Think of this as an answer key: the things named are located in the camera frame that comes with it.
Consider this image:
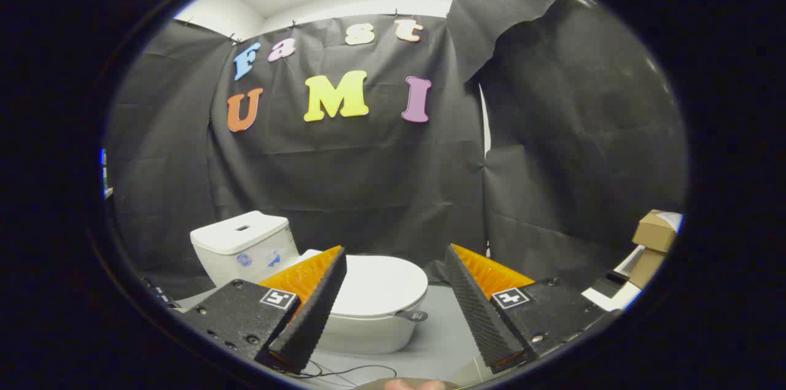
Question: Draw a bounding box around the small black box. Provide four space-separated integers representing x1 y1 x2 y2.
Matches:
593 270 631 300

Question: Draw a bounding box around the small cardboard box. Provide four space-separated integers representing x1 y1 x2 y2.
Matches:
632 210 680 253

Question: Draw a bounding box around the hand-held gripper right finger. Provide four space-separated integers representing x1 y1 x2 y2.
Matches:
443 243 622 375

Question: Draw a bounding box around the white ceramic toilet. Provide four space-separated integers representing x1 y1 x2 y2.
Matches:
190 211 429 355

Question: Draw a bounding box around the white toilet lid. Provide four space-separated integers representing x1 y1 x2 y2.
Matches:
299 249 429 321

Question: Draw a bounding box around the thin black cable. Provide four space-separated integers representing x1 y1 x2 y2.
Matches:
304 361 399 388

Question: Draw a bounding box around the flat cardboard box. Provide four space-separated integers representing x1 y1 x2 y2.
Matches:
626 248 667 290

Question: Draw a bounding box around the black backdrop cloth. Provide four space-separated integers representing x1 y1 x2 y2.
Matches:
104 0 687 302

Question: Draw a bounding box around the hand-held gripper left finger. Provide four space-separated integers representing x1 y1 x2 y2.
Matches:
181 246 348 375

